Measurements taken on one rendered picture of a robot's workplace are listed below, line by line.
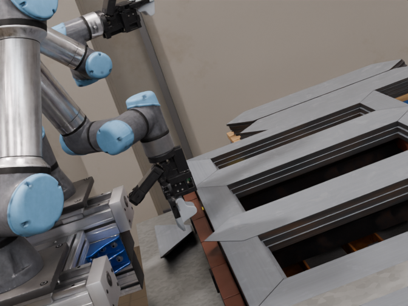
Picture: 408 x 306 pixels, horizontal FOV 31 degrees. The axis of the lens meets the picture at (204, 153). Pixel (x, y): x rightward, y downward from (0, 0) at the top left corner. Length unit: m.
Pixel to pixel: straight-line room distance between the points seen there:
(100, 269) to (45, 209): 0.22
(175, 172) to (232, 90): 2.69
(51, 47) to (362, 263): 1.02
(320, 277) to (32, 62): 0.72
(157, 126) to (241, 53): 2.71
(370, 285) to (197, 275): 1.15
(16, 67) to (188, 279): 0.93
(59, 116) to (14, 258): 0.36
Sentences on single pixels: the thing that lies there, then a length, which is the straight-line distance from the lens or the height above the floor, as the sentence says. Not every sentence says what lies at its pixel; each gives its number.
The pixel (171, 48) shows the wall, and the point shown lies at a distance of 4.41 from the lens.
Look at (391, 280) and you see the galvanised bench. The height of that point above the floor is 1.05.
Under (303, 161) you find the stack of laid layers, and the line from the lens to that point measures 2.25.
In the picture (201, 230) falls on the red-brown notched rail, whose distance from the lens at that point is 2.05.
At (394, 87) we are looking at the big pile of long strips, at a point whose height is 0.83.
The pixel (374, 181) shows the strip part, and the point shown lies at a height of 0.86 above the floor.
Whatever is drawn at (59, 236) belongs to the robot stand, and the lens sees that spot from 2.06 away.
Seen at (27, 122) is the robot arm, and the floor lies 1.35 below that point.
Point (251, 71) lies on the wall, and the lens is 4.45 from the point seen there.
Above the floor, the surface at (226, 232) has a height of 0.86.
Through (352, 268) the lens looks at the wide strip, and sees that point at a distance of 1.52.
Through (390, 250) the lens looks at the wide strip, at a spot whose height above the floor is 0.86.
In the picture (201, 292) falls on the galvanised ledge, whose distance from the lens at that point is 2.05.
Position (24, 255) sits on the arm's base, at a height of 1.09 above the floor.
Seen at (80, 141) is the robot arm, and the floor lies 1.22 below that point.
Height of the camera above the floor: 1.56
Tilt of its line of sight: 15 degrees down
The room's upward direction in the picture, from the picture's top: 20 degrees counter-clockwise
